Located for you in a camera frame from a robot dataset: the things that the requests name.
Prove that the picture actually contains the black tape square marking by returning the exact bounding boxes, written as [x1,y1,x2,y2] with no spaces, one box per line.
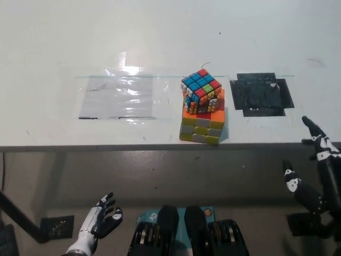
[229,72,295,118]

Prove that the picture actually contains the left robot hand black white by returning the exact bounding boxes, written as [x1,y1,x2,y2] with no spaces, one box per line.
[79,191,124,239]

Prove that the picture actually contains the clear plastic sheet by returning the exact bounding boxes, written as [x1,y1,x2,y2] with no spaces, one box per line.
[76,52,171,123]

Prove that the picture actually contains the small studded multicolour puzzle cube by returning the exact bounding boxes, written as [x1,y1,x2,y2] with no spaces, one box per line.
[180,68,223,113]

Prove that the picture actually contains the black floor plate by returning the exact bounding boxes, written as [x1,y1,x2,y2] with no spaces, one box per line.
[39,215,75,239]
[286,213,334,238]

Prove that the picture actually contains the black box on floor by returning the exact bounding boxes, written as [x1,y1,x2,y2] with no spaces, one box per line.
[0,223,20,256]

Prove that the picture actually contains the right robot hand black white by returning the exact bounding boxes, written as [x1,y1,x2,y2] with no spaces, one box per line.
[281,115,341,214]

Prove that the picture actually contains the black diagonal table leg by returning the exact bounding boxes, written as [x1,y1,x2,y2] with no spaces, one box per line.
[0,190,47,244]

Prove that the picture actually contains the large orange yellow puzzle cube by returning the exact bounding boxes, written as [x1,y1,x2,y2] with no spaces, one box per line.
[178,89,226,146]

